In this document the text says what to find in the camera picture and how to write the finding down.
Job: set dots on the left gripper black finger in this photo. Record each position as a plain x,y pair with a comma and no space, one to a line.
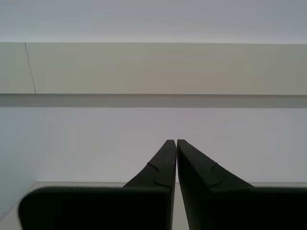
115,208
230,208

